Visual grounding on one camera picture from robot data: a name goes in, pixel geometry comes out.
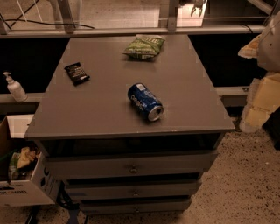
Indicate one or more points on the white cardboard box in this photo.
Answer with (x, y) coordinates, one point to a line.
(42, 188)

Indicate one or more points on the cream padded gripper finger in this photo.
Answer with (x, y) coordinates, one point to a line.
(249, 51)
(263, 99)

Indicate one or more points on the green jalapeno chip bag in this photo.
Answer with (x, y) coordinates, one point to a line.
(144, 47)

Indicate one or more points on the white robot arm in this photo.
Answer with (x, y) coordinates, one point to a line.
(268, 51)

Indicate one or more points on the white pump bottle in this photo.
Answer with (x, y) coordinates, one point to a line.
(15, 88)

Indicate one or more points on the grey drawer cabinet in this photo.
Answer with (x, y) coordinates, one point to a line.
(109, 157)

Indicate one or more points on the blue pepsi can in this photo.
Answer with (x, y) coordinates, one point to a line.
(145, 102)

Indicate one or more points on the black snack packet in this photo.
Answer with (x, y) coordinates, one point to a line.
(76, 73)

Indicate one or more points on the snack bags in box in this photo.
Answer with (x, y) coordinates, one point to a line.
(22, 164)

